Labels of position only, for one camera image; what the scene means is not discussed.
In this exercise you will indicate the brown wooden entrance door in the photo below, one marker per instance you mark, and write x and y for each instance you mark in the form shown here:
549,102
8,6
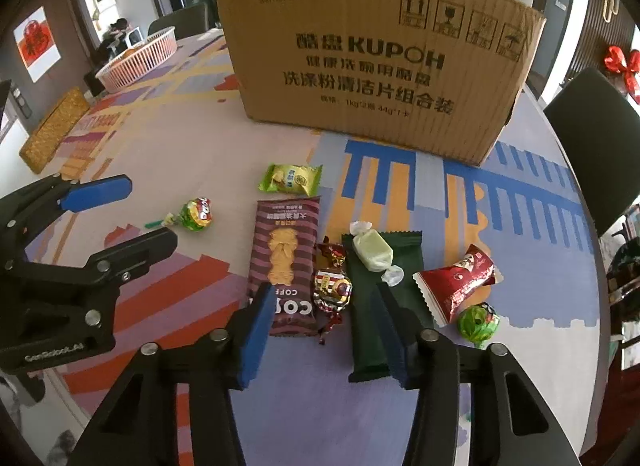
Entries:
74,36

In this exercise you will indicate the pink wire fruit basket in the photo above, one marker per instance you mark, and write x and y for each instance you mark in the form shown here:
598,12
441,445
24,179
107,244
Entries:
155,50

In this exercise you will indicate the green lollipop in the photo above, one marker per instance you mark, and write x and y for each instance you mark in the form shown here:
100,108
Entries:
195,215

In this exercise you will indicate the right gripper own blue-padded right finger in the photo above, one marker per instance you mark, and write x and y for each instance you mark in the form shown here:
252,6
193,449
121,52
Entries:
511,423

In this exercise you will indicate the colourful patterned tablecloth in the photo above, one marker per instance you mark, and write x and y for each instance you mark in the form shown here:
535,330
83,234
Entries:
181,132

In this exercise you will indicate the dark chair behind table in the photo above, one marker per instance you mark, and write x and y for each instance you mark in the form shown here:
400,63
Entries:
188,21

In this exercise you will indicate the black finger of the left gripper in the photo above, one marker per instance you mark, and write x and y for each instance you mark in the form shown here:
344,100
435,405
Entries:
134,257

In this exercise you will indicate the dark green snack pack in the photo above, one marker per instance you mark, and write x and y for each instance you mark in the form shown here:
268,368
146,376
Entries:
367,308

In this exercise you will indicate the yellow-green small snack pack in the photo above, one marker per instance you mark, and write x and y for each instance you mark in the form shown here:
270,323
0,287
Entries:
291,179

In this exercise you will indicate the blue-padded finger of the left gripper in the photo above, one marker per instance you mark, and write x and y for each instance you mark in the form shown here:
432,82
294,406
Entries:
28,211

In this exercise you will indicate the red balloon bow decoration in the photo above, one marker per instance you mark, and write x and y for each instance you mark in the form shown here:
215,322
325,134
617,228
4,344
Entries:
627,66

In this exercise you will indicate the oranges in basket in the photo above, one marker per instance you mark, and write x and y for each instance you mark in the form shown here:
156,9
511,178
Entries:
129,52

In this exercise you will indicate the brown cardboard box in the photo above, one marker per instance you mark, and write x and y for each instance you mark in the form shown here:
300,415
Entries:
441,76

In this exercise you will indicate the pink coffee biscuit pack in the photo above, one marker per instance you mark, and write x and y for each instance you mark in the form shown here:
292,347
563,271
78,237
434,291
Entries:
283,255

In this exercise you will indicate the red fu door poster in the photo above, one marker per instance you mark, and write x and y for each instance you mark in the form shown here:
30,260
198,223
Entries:
35,43

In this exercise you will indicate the red gold candy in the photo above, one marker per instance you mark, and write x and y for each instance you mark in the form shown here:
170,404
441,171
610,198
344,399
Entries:
332,288

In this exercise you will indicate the green candy ball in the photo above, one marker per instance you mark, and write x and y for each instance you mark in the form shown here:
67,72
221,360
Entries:
478,324

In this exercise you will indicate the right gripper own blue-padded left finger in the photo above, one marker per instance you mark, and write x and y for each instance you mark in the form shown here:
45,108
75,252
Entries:
136,423

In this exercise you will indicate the red snack packet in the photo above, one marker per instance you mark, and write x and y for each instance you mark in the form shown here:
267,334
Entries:
445,289

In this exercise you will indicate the woven yellow tissue box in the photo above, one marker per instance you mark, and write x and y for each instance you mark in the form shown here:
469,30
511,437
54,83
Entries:
43,143

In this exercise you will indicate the black chair right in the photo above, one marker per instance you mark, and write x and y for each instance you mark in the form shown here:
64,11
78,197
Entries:
599,132

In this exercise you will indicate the pale green candy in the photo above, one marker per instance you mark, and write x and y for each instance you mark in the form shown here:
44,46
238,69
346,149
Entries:
375,252

